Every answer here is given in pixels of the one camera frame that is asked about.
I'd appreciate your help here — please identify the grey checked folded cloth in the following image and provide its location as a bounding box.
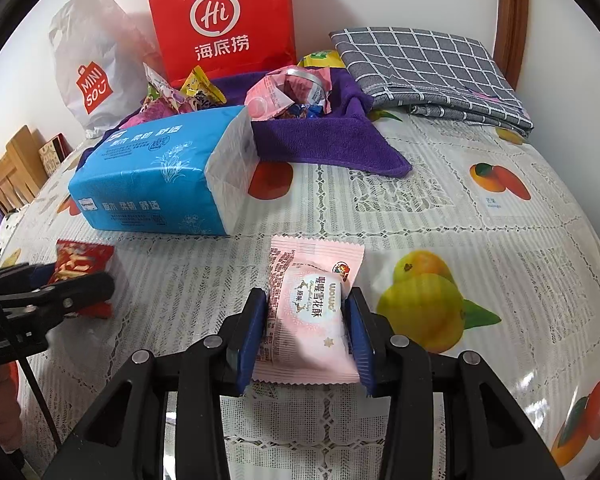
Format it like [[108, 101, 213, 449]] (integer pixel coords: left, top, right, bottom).
[[329, 27, 536, 138]]

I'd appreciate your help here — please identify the white plastic bag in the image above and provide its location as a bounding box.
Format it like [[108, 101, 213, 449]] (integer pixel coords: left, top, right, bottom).
[[47, 0, 161, 136]]

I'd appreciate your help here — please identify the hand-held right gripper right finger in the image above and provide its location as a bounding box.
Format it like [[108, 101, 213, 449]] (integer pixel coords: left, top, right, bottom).
[[345, 287, 563, 480]]

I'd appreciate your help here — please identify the brown wooden door frame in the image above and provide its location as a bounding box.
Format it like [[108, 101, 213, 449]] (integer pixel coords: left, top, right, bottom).
[[495, 0, 531, 91]]

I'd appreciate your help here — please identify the red paper bag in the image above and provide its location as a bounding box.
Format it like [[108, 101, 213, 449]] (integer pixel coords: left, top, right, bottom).
[[145, 0, 298, 88]]

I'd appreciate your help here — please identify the red snack packet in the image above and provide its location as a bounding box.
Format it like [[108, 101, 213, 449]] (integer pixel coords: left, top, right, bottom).
[[46, 239, 117, 318]]

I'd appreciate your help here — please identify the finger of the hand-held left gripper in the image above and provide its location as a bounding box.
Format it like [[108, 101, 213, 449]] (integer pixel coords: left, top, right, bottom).
[[0, 261, 56, 295], [0, 271, 117, 333]]

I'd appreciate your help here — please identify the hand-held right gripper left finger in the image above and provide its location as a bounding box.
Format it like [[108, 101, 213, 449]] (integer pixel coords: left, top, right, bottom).
[[42, 287, 270, 480]]

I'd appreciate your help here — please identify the person's left forearm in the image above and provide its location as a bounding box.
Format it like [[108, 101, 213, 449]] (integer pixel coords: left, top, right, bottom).
[[0, 360, 23, 456]]

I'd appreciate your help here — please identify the blue snack packet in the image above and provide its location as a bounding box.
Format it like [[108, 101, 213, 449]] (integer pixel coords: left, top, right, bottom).
[[277, 102, 326, 122]]

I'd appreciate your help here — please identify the black cable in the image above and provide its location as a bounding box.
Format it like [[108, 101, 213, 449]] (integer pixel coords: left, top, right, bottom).
[[0, 265, 63, 448]]

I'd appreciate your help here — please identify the brown patterned box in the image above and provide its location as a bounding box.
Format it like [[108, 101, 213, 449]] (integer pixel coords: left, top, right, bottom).
[[38, 133, 73, 176]]

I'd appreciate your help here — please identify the pink snack packet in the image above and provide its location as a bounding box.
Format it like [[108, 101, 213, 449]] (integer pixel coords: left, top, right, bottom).
[[275, 66, 333, 111]]

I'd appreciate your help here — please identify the purple cloth basket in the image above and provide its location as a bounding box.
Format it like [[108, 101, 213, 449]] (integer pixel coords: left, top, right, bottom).
[[115, 67, 413, 178]]

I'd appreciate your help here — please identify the pale pink pastry packet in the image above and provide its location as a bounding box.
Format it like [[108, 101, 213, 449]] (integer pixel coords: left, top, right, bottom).
[[252, 234, 367, 386]]

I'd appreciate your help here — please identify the yellow green snack packet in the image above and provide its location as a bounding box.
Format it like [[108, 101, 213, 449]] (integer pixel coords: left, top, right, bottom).
[[298, 49, 346, 70]]

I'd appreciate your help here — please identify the blue tissue pack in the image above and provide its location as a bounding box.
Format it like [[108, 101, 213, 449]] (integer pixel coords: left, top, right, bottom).
[[67, 105, 258, 237]]

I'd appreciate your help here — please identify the white red lychee jelly packet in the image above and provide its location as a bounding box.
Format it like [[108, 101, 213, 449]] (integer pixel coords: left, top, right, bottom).
[[245, 77, 286, 122]]

